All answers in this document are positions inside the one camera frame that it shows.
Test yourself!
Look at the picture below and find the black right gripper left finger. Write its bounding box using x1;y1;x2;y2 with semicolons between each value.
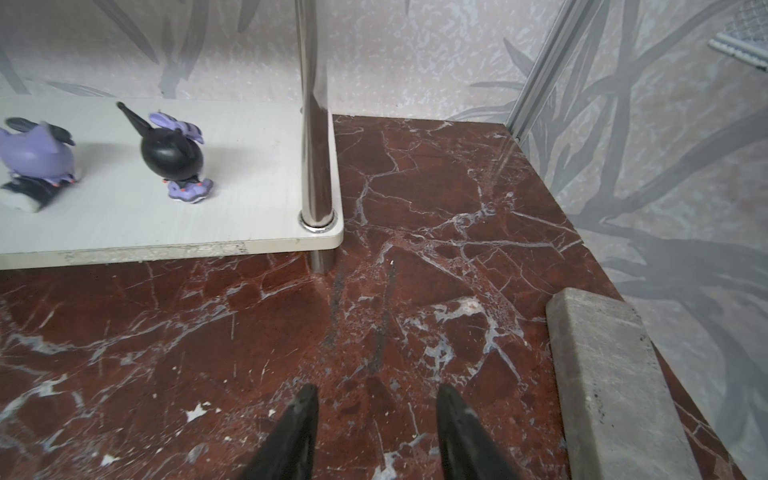
238;384;319;480

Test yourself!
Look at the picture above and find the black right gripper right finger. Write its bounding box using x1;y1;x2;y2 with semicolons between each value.
436;384;520;480

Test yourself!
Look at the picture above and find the grey stone block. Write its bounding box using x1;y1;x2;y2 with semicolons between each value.
546;288;701;479

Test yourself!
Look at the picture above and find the white two-tier shelf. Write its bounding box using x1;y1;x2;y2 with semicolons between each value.
1;1;344;270

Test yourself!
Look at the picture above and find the aluminium cage frame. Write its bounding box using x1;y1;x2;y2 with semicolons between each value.
507;0;603;141

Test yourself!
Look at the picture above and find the white wire basket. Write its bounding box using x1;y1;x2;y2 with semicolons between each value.
708;0;767;72

